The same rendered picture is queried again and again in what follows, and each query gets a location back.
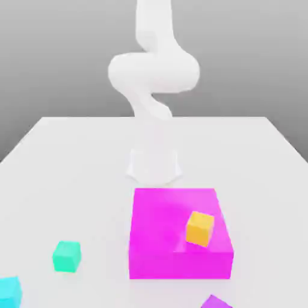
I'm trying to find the small green cube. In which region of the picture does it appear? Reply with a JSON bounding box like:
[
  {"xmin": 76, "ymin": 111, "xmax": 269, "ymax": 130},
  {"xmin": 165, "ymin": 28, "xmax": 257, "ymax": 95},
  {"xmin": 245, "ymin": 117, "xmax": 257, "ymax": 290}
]
[{"xmin": 52, "ymin": 240, "xmax": 82, "ymax": 274}]

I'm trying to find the small purple cube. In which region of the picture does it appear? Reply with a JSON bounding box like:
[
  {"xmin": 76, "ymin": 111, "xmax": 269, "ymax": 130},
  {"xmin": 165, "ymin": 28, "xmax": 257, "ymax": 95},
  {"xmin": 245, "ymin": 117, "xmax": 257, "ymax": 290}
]
[{"xmin": 200, "ymin": 294, "xmax": 233, "ymax": 308}]

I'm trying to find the small cyan cube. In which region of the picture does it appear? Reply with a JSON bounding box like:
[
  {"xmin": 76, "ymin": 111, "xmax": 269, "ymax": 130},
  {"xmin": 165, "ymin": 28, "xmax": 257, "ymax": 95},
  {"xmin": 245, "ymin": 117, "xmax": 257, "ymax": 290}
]
[{"xmin": 0, "ymin": 276, "xmax": 23, "ymax": 308}]

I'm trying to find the small orange cube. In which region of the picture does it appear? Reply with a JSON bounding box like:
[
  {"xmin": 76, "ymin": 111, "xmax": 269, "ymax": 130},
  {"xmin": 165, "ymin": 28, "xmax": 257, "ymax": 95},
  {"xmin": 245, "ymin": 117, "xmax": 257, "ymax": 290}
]
[{"xmin": 185, "ymin": 211, "xmax": 215, "ymax": 248}]

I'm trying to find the large magenta box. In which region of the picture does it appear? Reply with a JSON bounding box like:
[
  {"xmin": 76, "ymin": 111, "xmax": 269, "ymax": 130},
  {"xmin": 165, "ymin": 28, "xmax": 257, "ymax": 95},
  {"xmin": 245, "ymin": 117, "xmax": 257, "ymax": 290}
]
[{"xmin": 128, "ymin": 188, "xmax": 235, "ymax": 280}]

